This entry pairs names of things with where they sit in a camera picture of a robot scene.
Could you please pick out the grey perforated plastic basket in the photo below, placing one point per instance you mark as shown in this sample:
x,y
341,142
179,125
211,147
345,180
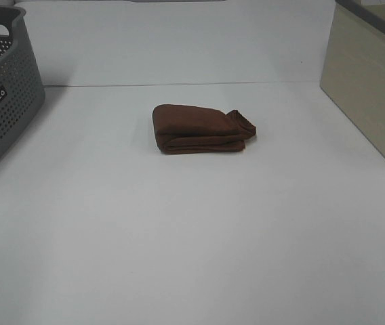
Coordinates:
x,y
21,89

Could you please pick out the beige plastic bin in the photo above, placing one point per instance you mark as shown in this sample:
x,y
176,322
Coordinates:
x,y
353,74

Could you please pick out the brown towel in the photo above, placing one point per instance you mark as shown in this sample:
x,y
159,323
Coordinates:
x,y
181,129

